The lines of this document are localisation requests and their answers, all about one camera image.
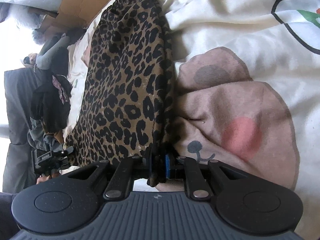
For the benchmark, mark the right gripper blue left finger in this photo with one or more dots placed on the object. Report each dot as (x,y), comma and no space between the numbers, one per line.
(128,176)

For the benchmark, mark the brown cardboard sheet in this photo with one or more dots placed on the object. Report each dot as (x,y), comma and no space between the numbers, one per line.
(71,14)

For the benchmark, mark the dark grey pillow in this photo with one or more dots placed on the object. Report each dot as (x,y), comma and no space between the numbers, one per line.
(19,85)

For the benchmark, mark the grey neck pillow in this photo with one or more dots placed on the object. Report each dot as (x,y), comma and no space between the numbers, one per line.
(49,50)

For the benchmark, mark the grey crumpled garment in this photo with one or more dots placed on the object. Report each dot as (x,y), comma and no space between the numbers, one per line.
(39,140)

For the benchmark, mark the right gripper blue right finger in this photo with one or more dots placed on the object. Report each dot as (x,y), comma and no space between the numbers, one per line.
(187,169)

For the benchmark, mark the person's left hand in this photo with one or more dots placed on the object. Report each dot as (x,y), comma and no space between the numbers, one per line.
(43,178)

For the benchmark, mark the leopard print garment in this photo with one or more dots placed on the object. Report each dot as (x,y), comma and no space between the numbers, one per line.
(127,107)

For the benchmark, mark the black clothes pile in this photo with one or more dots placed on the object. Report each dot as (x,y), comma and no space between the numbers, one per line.
(51,100)

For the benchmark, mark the white bear print bedsheet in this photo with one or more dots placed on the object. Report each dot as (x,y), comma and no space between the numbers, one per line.
(246,89)

